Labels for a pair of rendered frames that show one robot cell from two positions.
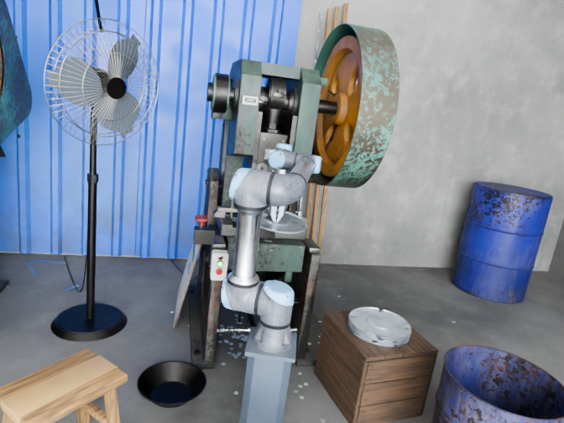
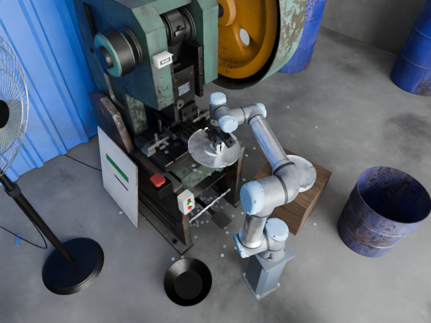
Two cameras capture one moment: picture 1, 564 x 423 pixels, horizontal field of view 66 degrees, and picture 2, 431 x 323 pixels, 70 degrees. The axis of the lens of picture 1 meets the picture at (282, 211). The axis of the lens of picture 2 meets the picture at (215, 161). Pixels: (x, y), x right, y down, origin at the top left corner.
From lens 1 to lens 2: 1.31 m
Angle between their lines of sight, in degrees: 42
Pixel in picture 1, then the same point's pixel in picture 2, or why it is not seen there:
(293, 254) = not seen: hidden behind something
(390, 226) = not seen: hidden behind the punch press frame
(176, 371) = (178, 267)
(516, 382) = (383, 177)
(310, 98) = (210, 24)
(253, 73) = (154, 26)
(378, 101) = (293, 23)
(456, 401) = (377, 222)
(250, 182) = (270, 202)
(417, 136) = not seen: outside the picture
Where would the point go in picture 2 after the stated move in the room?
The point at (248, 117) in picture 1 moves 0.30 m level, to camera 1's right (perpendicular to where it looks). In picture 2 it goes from (162, 74) to (222, 56)
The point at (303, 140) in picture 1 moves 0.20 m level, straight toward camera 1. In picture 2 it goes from (210, 65) to (230, 86)
